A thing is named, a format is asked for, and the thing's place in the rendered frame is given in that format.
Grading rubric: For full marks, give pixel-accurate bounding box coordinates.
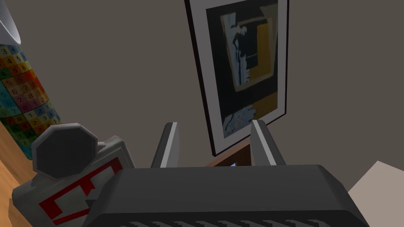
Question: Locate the grey bottle with red label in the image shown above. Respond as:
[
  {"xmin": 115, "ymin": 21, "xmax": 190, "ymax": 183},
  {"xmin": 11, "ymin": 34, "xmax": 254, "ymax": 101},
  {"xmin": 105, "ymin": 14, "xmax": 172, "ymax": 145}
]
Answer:
[{"xmin": 12, "ymin": 123, "xmax": 136, "ymax": 227}]

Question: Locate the colourful number-patterned cylinder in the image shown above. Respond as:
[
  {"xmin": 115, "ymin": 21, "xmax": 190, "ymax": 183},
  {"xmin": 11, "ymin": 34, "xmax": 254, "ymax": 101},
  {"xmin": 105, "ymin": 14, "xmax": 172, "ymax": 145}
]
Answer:
[{"xmin": 0, "ymin": 0, "xmax": 62, "ymax": 161}]

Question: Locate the wooden table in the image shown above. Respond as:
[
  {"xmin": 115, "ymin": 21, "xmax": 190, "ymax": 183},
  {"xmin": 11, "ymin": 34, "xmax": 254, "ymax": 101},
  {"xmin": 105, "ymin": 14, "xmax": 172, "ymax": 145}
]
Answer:
[{"xmin": 0, "ymin": 121, "xmax": 37, "ymax": 227}]

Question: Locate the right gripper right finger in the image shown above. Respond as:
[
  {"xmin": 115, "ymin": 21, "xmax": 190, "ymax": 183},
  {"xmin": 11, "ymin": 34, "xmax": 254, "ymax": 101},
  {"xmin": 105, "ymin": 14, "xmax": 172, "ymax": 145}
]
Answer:
[{"xmin": 250, "ymin": 119, "xmax": 286, "ymax": 167}]

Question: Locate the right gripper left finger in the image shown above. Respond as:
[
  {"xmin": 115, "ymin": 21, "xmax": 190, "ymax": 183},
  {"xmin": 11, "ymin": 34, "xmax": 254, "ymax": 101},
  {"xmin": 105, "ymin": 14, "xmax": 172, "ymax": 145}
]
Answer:
[{"xmin": 150, "ymin": 121, "xmax": 180, "ymax": 169}]

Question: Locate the framed abstract picture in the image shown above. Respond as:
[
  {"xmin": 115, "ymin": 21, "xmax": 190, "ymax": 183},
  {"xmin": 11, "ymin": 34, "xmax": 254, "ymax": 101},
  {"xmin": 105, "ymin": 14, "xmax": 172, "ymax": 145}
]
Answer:
[{"xmin": 184, "ymin": 0, "xmax": 290, "ymax": 157}]

